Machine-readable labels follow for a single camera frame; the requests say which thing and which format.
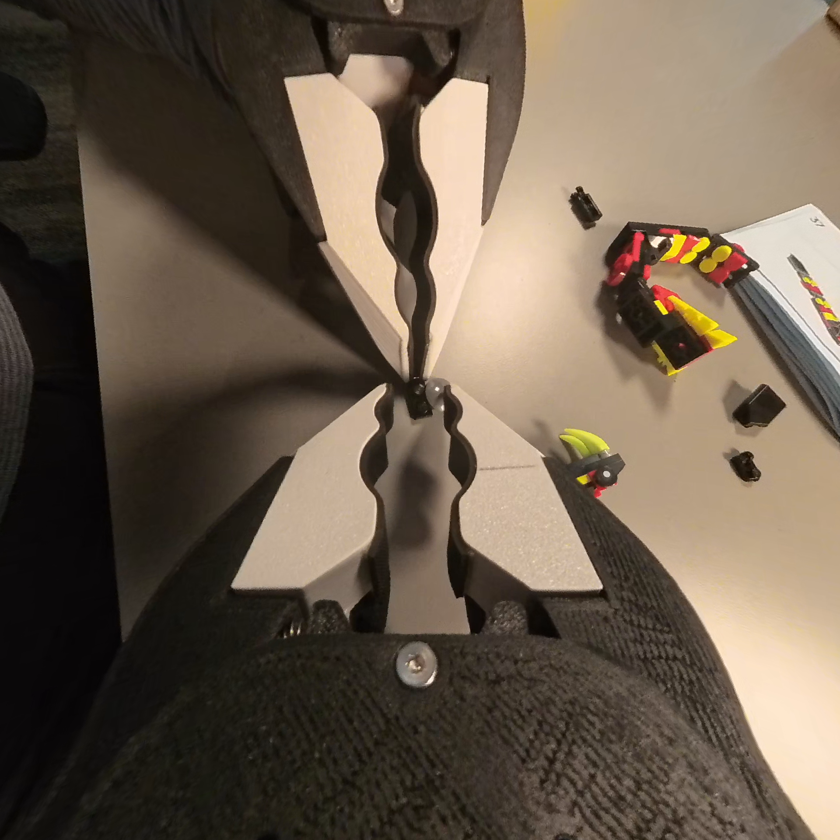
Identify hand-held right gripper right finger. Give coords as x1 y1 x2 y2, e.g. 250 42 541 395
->
441 386 605 634

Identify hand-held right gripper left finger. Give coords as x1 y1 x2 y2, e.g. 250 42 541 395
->
230 385 395 634

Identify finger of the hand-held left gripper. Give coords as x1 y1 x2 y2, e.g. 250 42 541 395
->
282 72 416 380
416 77 491 380

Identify black toy brick green claws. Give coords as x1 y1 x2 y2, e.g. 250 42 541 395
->
558 428 626 498

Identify red yellow toy brick arm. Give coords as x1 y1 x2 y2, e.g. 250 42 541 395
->
602 222 761 376

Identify person's left forearm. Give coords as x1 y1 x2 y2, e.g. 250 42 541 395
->
39 0 263 112

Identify grey black toy brick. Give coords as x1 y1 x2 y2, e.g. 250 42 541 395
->
569 185 603 229

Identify black toy brick wedge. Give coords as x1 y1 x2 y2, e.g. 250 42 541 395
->
731 384 787 429

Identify open instruction booklet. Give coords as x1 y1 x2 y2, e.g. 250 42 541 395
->
718 203 840 437

